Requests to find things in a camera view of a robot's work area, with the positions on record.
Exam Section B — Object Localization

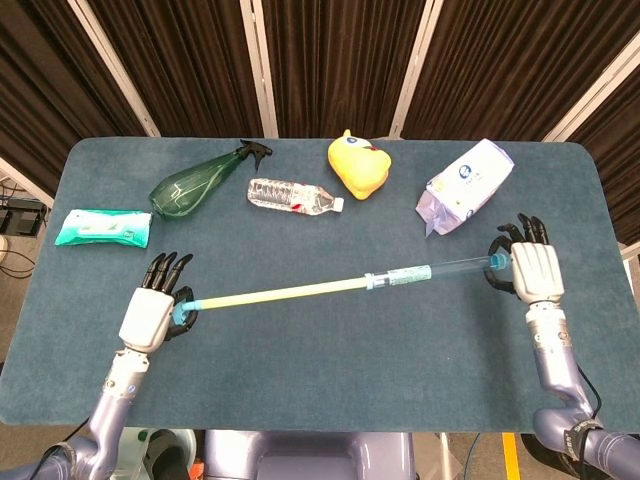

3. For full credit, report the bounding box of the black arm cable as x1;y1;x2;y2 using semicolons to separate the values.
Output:
573;363;602;480
42;417;92;464

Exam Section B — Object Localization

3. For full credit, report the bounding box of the clear plastic water bottle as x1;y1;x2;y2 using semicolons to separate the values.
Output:
246;177;346;217

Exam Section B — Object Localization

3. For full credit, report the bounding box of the white frame post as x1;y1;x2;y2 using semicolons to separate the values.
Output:
388;0;445;139
542;37;640;142
0;157;55;207
239;0;280;139
67;0;161;138

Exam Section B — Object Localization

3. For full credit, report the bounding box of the white purple tissue pack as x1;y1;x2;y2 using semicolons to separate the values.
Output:
415;138;516;240

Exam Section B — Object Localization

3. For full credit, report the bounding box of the yellow duck shaped toy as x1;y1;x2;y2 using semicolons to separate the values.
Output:
327;129;392;201

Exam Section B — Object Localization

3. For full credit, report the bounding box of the dark brown curtain panel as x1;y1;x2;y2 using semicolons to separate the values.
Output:
564;97;640;246
0;0;147;197
87;0;265;139
262;0;427;139
402;0;640;141

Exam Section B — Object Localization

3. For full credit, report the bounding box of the green spray bottle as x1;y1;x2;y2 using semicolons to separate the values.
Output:
148;139;274;220

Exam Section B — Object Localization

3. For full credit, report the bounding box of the white plastic bucket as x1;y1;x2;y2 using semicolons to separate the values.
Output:
118;427;197;480

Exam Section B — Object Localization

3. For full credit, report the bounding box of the black slipper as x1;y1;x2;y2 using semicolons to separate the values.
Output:
144;428;194;480

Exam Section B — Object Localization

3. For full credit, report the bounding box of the green wet wipes pack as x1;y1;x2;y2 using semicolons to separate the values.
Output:
53;208;153;249

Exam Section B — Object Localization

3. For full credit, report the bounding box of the thin blue cable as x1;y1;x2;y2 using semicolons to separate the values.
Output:
462;432;481;480

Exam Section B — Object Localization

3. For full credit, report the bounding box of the black electronics box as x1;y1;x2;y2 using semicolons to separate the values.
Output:
0;197;49;236

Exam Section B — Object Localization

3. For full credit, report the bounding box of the yellow blue water squirter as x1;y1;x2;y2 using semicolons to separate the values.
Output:
172;253;512;324

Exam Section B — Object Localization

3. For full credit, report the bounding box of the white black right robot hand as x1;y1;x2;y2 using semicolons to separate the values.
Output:
482;213;566;305

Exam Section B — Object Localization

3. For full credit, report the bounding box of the lavender robot torso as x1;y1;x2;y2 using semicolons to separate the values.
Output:
203;429;415;480

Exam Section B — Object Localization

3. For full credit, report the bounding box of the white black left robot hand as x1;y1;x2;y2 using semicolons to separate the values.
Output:
118;252;199;353

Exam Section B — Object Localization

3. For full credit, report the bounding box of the blue felt table mat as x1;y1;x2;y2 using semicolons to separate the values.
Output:
0;137;640;435

